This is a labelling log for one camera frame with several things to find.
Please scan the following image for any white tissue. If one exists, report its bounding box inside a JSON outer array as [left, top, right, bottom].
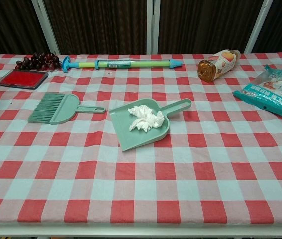
[[150, 111, 166, 129], [127, 104, 154, 118], [129, 117, 154, 132]]

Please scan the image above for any red ink pad tray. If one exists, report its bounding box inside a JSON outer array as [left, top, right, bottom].
[[0, 69, 49, 90]]

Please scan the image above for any teal clear snack bag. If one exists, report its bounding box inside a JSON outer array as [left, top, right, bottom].
[[233, 64, 282, 120]]

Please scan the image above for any red white checked tablecloth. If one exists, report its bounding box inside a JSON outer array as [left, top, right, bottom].
[[0, 52, 282, 226]]

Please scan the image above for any green plastic dustpan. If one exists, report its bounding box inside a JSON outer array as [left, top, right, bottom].
[[108, 98, 192, 152]]

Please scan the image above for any green plastic hand brush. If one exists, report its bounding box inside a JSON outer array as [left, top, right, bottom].
[[27, 92, 106, 125]]

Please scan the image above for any white partition frame post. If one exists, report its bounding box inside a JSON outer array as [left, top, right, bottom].
[[31, 0, 61, 55], [244, 0, 274, 54], [146, 0, 160, 55]]

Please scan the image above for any blue green water pump toy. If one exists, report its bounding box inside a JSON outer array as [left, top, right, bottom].
[[61, 56, 183, 73]]

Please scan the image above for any dark red grape bunch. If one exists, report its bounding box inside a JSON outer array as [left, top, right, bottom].
[[15, 52, 62, 71]]

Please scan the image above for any peach tea plastic bottle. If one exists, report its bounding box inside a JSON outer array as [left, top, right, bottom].
[[197, 49, 241, 82]]

